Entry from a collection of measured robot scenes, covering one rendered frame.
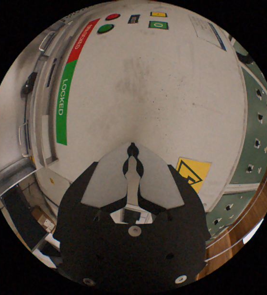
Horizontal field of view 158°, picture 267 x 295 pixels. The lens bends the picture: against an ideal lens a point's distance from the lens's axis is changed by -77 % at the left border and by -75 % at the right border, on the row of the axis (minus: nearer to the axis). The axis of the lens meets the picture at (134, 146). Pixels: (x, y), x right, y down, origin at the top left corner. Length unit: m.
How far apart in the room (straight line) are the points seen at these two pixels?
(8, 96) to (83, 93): 0.31
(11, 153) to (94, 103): 0.35
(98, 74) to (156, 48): 0.09
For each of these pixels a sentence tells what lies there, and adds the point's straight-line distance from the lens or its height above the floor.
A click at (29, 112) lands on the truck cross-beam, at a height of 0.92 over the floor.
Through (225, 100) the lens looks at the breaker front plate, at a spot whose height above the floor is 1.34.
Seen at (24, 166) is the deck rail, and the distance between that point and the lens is 0.44.
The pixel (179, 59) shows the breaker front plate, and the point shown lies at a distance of 0.15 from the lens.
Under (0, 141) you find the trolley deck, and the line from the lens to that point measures 0.40.
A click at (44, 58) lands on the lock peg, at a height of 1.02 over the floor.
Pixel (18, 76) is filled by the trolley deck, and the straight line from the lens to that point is 0.43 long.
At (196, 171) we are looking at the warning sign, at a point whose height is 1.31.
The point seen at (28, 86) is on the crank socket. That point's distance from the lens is 0.35.
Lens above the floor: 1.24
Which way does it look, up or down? 10 degrees down
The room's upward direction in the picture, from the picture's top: 101 degrees clockwise
